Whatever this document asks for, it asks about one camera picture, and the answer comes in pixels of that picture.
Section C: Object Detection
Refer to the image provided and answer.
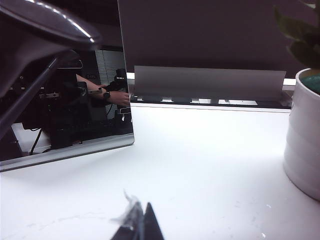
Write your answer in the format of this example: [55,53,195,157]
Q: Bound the dark grey desk partition panel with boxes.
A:
[117,0,320,81]

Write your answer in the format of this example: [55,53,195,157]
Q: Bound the black monitor with silver frame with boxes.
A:
[0,0,136,173]

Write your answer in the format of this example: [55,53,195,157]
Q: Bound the green plant in white pot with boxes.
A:
[273,0,320,202]

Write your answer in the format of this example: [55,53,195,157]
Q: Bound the grey cable tray flap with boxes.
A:
[133,65,287,101]

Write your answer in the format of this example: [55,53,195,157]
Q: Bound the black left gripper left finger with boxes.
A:
[109,199,145,240]

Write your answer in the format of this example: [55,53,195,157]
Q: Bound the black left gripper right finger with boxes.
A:
[144,201,165,240]

